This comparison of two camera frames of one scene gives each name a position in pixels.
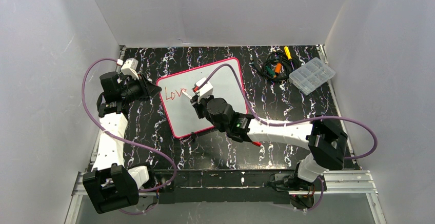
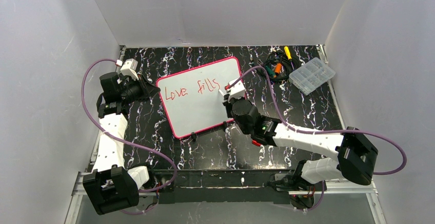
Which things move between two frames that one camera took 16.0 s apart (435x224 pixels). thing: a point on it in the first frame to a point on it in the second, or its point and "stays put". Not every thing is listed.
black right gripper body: [196, 101] to [230, 107]
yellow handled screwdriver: [288, 53] stays put
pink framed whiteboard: [227, 81] stays put
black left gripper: [143, 88] stays put
